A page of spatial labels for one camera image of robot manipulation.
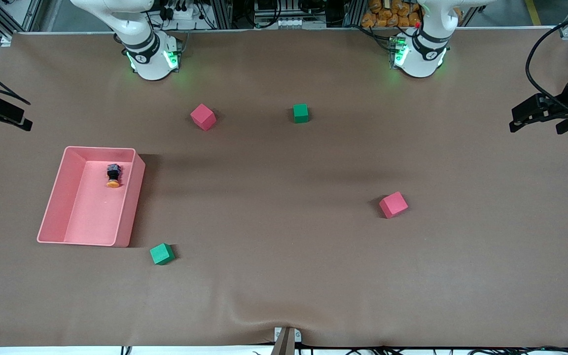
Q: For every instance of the orange-capped black button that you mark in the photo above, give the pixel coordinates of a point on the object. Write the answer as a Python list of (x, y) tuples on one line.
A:
[(113, 172)]

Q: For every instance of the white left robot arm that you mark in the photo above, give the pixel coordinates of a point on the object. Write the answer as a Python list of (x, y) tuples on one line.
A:
[(422, 59)]

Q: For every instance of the pink plastic tray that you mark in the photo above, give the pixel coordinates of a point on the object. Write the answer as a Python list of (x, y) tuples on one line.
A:
[(96, 207)]

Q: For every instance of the pink foam cube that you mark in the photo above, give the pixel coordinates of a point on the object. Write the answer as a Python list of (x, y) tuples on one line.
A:
[(393, 205), (202, 117)]

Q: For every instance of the orange packets pile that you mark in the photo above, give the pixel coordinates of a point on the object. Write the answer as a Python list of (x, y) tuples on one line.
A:
[(387, 15)]

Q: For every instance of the white power strip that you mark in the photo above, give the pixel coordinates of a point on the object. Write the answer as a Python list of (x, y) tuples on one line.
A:
[(180, 12)]

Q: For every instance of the green foam cube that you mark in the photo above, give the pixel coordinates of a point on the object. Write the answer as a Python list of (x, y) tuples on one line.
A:
[(301, 113), (161, 254)]

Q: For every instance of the white terminal block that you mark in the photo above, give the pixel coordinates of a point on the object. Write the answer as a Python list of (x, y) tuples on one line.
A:
[(289, 22)]

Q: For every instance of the brown table mat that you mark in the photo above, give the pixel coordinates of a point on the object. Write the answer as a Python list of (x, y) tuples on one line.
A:
[(284, 246)]

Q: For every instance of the aluminium frame post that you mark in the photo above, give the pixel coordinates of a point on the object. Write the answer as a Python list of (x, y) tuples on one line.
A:
[(353, 12), (222, 12)]

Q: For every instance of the aluminium camera post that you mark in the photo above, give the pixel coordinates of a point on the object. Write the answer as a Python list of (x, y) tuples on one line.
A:
[(285, 345)]

